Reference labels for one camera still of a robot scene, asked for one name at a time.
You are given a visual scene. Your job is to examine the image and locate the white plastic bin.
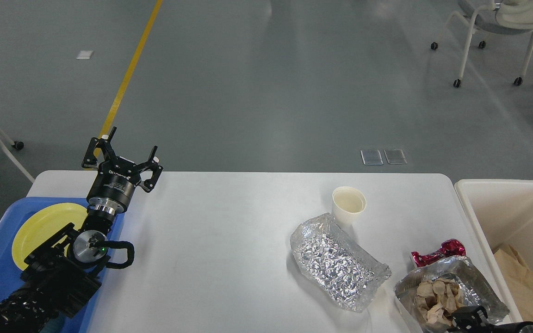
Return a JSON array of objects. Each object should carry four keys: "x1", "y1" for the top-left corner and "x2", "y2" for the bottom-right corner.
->
[{"x1": 454, "y1": 179, "x2": 533, "y2": 322}]

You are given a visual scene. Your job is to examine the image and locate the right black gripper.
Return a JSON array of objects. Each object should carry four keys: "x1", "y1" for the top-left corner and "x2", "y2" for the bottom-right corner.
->
[{"x1": 447, "y1": 305, "x2": 502, "y2": 333}]

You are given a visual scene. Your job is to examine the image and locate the grey floor outlet plates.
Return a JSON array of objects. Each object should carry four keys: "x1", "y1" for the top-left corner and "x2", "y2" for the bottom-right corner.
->
[{"x1": 360, "y1": 149, "x2": 408, "y2": 165}]

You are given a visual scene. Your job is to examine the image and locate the yellow plate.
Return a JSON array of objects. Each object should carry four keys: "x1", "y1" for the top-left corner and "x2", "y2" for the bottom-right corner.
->
[{"x1": 12, "y1": 203, "x2": 87, "y2": 271}]

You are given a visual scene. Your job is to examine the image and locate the brown paper bag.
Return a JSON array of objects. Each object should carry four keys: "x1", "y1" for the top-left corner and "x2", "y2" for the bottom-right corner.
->
[{"x1": 494, "y1": 245, "x2": 533, "y2": 321}]

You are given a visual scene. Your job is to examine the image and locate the red foil wrapper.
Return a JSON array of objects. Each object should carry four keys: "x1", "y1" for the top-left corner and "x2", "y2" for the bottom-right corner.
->
[{"x1": 410, "y1": 239, "x2": 467, "y2": 268}]

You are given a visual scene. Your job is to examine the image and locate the large foil ball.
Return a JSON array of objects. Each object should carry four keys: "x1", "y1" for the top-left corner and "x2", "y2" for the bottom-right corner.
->
[{"x1": 290, "y1": 213, "x2": 392, "y2": 313}]

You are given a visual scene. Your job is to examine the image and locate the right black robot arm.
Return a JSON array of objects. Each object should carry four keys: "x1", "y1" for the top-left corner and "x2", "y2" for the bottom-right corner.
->
[{"x1": 447, "y1": 306, "x2": 533, "y2": 333}]

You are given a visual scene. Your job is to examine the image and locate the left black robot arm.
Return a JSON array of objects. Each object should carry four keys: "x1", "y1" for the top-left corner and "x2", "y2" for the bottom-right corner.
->
[{"x1": 0, "y1": 127, "x2": 163, "y2": 333}]

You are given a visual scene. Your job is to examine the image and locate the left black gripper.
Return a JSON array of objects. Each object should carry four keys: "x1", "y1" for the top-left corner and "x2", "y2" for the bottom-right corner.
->
[{"x1": 81, "y1": 127, "x2": 163, "y2": 214}]

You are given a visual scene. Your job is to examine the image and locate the white paper cup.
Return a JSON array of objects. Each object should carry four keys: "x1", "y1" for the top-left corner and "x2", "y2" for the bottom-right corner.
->
[{"x1": 331, "y1": 187, "x2": 367, "y2": 229}]

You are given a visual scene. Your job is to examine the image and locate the white rolling chair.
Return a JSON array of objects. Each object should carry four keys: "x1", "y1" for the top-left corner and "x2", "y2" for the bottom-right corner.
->
[{"x1": 430, "y1": 0, "x2": 533, "y2": 88}]

